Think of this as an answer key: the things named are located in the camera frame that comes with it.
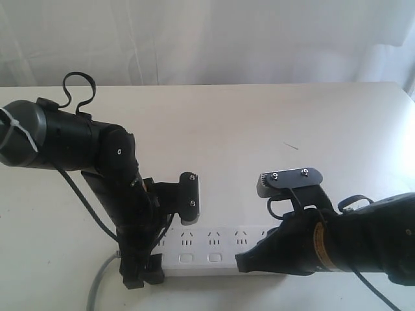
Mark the white five-outlet power strip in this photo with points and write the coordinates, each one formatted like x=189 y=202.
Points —
x=206 y=251

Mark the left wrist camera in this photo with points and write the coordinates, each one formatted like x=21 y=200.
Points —
x=182 y=197

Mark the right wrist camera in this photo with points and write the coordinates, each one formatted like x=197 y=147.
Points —
x=301 y=186

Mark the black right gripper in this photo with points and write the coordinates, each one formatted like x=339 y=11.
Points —
x=288 y=249

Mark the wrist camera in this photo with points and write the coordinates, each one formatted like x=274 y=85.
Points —
x=182 y=197
x=301 y=186

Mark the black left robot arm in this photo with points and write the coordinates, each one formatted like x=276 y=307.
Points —
x=40 y=135

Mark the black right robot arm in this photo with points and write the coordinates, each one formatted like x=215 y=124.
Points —
x=377 y=238

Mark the white backdrop curtain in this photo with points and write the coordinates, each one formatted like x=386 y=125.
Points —
x=207 y=42

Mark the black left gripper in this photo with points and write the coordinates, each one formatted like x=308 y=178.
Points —
x=138 y=209

